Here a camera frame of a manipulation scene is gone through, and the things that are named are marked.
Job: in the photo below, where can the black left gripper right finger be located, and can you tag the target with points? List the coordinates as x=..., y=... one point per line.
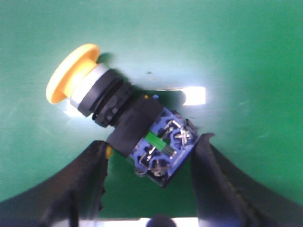
x=227, y=197

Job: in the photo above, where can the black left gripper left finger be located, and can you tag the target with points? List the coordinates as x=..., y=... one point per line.
x=70, y=198

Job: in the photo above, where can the yellow mushroom push button switch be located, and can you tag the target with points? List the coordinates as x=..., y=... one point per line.
x=157, y=139

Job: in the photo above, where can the green conveyor belt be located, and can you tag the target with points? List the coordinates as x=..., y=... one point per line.
x=247, y=54

